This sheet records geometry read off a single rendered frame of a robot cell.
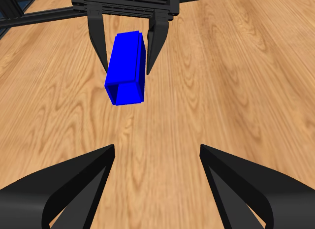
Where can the blue hollow socket block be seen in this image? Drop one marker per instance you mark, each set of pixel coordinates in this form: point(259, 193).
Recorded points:
point(125, 64)

